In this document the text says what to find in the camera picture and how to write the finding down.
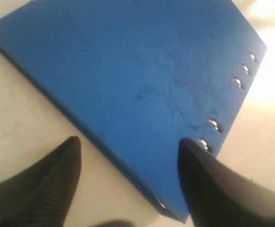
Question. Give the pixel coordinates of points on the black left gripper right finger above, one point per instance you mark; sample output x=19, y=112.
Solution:
x=216, y=196

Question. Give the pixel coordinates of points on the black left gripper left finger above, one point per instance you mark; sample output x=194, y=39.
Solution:
x=41, y=195

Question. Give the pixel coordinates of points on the blue ring binder notebook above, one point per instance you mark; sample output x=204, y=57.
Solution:
x=136, y=76

